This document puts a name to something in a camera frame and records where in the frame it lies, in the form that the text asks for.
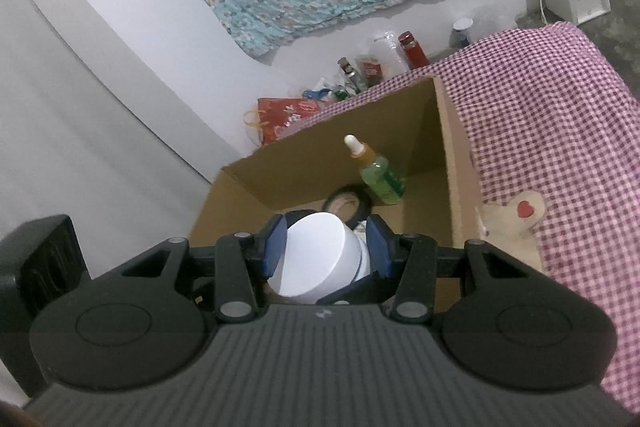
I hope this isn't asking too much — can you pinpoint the black tape roll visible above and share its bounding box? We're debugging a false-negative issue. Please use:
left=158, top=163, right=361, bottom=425
left=322, top=183, right=372, bottom=230

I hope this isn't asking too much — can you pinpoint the blue and white cup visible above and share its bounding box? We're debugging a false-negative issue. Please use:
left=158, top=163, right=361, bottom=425
left=450, top=19, right=475, bottom=50

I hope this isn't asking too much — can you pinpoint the clear plastic bottle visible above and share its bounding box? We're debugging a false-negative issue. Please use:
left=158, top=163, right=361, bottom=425
left=372, top=32, right=411, bottom=78

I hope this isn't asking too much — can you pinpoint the red gift bag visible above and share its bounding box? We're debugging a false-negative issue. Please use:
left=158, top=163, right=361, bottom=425
left=244, top=97, right=331, bottom=146

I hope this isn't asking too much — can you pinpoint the brown cardboard box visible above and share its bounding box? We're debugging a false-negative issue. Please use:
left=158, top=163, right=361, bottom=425
left=189, top=76, right=486, bottom=313

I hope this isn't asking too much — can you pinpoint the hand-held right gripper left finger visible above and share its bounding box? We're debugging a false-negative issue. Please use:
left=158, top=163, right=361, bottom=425
left=95, top=214, right=290, bottom=324

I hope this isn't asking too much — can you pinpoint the purple checked tablecloth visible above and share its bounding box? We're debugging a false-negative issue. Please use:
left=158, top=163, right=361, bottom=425
left=280, top=22, right=640, bottom=415

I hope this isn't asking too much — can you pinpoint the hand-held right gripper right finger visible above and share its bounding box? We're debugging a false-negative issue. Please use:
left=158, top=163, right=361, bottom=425
left=364, top=214, right=566, bottom=323

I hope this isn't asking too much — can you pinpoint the dark glass bottle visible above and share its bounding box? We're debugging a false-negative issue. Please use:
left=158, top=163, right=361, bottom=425
left=337, top=57, right=368, bottom=95

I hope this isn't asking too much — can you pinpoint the green dropper bottle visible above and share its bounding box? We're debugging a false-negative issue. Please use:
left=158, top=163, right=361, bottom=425
left=344, top=134, right=407, bottom=206

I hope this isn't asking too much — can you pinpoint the red label bottle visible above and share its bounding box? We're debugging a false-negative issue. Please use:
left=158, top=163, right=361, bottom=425
left=357, top=54, right=386, bottom=88

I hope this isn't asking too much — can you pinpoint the white pill bottle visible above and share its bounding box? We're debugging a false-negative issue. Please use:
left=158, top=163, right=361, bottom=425
left=267, top=213, right=373, bottom=307

